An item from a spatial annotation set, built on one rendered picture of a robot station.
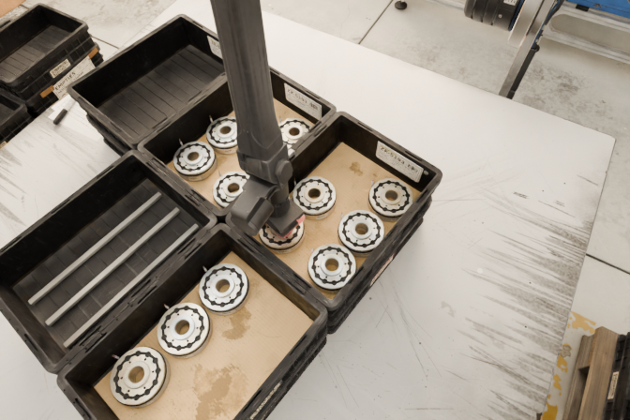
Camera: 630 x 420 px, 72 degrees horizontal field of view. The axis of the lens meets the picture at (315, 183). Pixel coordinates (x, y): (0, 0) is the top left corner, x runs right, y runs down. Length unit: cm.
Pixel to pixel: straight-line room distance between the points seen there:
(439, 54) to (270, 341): 211
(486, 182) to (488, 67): 147
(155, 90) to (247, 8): 81
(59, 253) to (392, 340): 78
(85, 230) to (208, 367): 45
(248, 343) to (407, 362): 36
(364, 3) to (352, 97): 165
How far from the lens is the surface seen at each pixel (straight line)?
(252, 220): 76
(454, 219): 121
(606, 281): 216
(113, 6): 331
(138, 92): 137
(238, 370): 92
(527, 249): 123
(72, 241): 115
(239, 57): 60
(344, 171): 108
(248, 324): 94
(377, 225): 98
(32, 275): 116
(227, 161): 113
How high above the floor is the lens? 173
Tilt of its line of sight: 58 degrees down
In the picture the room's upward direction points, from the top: 2 degrees counter-clockwise
